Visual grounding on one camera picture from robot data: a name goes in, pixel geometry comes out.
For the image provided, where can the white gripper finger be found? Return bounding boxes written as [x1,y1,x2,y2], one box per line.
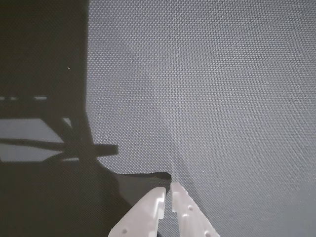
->
[108,187,166,237]
[170,182,220,237]

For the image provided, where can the grey textured mat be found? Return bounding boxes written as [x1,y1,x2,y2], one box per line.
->
[0,0,316,237]

